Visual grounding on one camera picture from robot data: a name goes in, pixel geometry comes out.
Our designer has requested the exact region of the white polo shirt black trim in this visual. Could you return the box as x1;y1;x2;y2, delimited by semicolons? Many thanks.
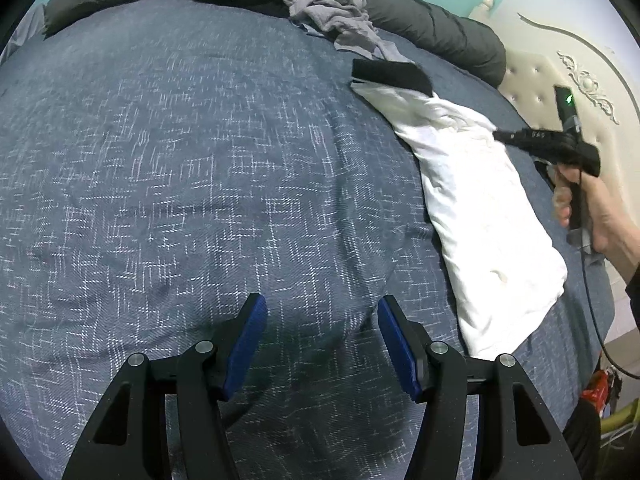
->
352;58;568;360

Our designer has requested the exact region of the person's right hand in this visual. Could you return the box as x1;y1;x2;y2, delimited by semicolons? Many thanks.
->
552;165;639;285

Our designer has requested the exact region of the clutter on floor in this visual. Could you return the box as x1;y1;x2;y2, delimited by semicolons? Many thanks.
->
580;367;639;457

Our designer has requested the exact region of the cream tufted headboard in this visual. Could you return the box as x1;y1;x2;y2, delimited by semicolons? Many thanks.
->
470;0;640;176

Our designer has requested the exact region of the person's right dark sleeve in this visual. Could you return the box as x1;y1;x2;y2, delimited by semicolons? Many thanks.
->
626;266;640;330

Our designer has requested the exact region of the dark grey rolled duvet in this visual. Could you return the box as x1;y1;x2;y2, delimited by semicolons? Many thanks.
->
44;0;506;88

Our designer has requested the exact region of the blue patterned bed sheet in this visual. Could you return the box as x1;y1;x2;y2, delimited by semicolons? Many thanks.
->
0;0;616;480

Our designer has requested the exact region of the light grey blanket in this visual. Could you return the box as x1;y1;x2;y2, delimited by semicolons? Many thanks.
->
0;3;44;64

